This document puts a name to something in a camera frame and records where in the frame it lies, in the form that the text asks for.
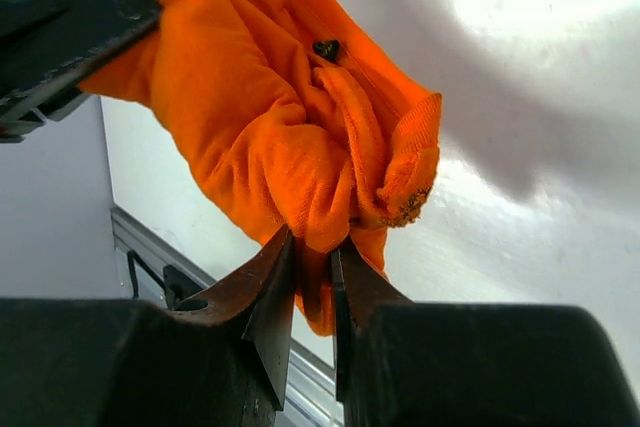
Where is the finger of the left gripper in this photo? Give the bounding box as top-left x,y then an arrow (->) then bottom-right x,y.
1,0 -> 161,142

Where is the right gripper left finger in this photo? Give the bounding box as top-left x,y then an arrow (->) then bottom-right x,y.
174,227 -> 295,410

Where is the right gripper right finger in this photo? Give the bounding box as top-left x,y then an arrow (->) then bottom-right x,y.
330,237 -> 412,402

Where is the orange t shirt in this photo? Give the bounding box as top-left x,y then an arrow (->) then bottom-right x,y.
82,0 -> 442,335

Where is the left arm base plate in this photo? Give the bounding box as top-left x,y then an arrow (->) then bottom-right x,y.
163,265 -> 203,310

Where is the aluminium rail frame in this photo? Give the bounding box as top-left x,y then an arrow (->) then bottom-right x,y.
111,207 -> 344,426

